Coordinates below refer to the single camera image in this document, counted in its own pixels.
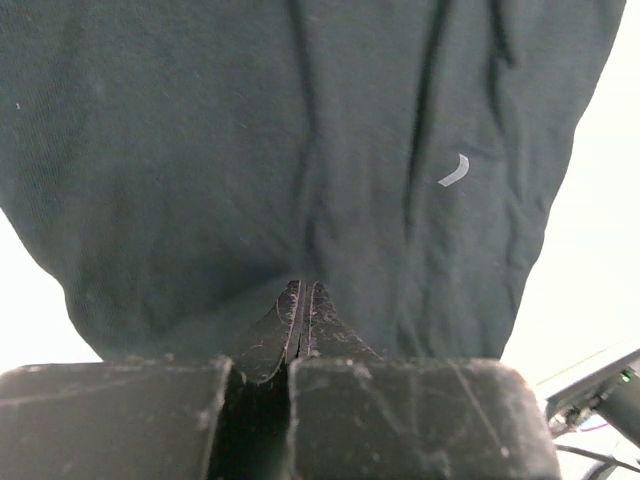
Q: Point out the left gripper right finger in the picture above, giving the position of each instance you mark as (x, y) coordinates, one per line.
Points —
(355, 415)

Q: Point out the black t shirt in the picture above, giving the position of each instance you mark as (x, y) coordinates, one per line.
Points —
(175, 164)

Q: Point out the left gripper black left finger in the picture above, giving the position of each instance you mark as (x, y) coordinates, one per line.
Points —
(223, 419)

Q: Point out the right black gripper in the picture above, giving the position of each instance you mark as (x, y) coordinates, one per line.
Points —
(606, 384)

